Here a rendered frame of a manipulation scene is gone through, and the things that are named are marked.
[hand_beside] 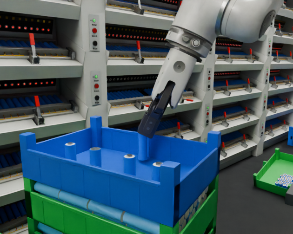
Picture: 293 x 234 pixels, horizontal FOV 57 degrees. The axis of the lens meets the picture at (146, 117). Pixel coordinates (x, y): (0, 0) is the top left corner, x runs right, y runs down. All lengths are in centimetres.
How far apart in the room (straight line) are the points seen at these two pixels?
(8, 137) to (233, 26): 70
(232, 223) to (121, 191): 96
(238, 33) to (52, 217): 44
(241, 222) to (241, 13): 101
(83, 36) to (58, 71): 15
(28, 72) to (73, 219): 55
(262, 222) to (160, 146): 87
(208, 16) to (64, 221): 42
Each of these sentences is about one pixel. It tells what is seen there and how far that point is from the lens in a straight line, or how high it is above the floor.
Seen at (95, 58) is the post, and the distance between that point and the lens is 100.
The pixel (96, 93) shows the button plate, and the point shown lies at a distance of 100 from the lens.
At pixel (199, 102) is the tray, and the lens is 145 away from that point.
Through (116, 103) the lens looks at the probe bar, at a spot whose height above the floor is 52.
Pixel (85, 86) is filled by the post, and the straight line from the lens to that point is 98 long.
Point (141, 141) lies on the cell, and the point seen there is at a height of 53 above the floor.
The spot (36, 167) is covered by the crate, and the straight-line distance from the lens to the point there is 51.
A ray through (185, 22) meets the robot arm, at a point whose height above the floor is 75.
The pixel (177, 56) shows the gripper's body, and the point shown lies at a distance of 48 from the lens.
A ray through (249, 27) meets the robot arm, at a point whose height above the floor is 74.
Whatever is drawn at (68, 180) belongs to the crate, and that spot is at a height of 50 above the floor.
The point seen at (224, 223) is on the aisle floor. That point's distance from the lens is 130.
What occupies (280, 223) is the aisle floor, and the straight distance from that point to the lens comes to 138.
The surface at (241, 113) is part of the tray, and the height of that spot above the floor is 34.
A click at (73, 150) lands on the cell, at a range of 48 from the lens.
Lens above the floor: 68
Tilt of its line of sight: 11 degrees down
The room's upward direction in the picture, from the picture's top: straight up
